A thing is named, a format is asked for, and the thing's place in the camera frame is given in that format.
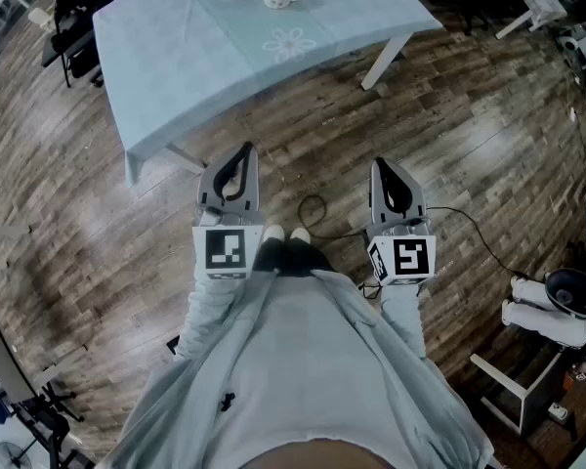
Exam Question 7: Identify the black cord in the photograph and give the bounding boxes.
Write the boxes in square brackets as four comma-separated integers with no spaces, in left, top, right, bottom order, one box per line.
[358,280,385,303]

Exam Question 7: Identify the white desk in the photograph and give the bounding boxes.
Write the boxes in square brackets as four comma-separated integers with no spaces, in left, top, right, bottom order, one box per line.
[495,0,570,41]

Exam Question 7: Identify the white table frame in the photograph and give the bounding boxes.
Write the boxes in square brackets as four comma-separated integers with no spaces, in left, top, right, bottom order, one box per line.
[470,349,567,437]

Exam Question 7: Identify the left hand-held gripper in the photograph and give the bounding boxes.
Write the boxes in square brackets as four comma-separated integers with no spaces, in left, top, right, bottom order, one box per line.
[192,142,266,280]

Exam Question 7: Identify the pale floral tablecloth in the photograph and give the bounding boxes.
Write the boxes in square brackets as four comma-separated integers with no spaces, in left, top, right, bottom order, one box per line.
[91,0,444,188]

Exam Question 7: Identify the person's white shirt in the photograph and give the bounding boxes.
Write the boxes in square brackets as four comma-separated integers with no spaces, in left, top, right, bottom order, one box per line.
[170,274,421,469]

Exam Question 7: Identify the person's black trousers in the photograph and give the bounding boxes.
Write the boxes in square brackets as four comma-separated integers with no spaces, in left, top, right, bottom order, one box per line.
[252,235,333,278]

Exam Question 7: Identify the person's left forearm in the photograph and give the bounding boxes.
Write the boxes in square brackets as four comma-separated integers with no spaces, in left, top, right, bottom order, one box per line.
[175,269,255,361]

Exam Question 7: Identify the person's right forearm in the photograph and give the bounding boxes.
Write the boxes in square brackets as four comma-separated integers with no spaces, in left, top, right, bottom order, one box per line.
[380,280,429,361]

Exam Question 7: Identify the person's grey jacket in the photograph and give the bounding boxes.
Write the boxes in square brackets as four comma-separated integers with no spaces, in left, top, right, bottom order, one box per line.
[95,266,494,469]

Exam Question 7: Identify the white table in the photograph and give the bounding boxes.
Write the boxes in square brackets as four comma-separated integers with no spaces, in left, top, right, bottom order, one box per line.
[164,33,414,175]

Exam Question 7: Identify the black office chair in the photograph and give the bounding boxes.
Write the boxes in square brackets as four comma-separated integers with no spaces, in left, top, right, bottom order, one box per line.
[41,0,105,90]

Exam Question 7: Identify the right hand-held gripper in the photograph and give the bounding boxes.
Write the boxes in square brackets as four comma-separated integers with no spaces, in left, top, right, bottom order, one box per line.
[366,157,438,287]

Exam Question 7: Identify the black stand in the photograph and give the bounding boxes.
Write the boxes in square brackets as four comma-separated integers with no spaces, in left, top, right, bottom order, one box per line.
[9,378,87,469]

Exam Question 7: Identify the black cable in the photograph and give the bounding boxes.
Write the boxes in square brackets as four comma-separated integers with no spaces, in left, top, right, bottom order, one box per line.
[297,193,372,243]
[427,205,531,280]

